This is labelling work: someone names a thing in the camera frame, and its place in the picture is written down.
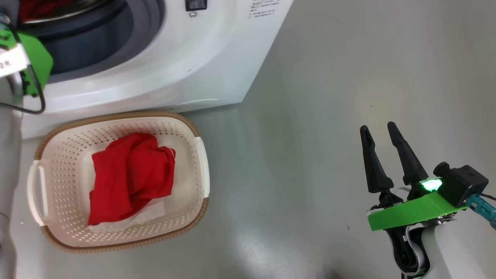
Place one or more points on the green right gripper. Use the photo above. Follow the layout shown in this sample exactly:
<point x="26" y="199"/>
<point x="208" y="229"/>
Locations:
<point x="414" y="211"/>

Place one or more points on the round white filter cover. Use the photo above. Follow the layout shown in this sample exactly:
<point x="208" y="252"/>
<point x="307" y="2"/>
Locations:
<point x="197" y="104"/>

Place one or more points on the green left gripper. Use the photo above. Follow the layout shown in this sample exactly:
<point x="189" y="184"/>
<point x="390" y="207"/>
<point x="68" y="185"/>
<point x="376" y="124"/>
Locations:
<point x="37" y="58"/>

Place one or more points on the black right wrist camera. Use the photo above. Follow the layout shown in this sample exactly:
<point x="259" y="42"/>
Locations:
<point x="463" y="184"/>

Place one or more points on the white front-load washing machine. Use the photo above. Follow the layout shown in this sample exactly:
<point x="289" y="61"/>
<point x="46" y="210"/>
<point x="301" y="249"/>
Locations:
<point x="174" y="58"/>

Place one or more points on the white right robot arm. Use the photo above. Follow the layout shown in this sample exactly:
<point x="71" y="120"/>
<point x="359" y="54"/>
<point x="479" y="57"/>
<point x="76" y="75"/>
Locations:
<point x="457" y="252"/>

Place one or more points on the black door latch socket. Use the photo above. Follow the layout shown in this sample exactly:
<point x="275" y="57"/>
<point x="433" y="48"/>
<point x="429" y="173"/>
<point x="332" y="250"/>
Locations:
<point x="195" y="4"/>

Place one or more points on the plain red garment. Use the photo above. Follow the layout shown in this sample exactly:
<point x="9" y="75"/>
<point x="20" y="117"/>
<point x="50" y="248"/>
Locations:
<point x="128" y="174"/>

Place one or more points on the cream perforated basket brown rim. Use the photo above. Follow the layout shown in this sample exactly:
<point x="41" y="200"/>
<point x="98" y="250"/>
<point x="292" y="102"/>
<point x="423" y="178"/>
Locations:
<point x="186" y="162"/>

